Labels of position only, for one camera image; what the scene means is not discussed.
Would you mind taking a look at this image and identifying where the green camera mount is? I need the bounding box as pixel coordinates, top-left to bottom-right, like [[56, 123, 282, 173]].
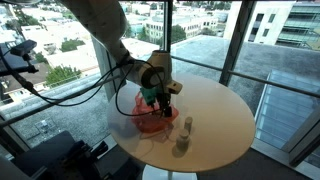
[[139, 86, 160, 106]]

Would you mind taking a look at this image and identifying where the amber bottle with white lid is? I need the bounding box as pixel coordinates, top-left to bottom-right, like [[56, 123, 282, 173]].
[[175, 128, 191, 151]]

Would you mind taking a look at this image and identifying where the black camera on stand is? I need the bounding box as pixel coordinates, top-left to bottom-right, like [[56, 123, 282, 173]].
[[9, 39, 38, 58]]

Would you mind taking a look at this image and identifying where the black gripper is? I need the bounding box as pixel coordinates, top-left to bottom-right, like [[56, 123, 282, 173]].
[[156, 90, 175, 119]]

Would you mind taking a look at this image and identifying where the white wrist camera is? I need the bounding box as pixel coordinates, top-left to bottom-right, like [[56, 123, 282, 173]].
[[165, 80, 184, 96]]

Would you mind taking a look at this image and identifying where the black equipment cart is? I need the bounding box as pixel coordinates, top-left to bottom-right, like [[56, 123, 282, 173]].
[[11, 129, 110, 180]]

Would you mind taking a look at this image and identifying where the black cable loop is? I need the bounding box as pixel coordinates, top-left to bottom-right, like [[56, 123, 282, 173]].
[[114, 59, 168, 118]]

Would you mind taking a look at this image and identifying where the white Pantene bottle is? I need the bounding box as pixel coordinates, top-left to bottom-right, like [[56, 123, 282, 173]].
[[183, 116, 194, 135]]

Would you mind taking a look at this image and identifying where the grey window railing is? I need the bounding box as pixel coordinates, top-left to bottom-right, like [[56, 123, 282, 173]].
[[0, 74, 122, 129]]

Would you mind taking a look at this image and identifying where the black cable bundle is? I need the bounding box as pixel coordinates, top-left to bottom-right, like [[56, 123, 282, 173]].
[[0, 49, 136, 108]]

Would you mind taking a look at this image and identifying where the red plastic bag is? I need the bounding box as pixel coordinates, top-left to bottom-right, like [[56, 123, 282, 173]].
[[130, 92, 180, 134]]

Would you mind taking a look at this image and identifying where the dark metal window railing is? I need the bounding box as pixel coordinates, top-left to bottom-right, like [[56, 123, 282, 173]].
[[171, 54, 320, 100]]

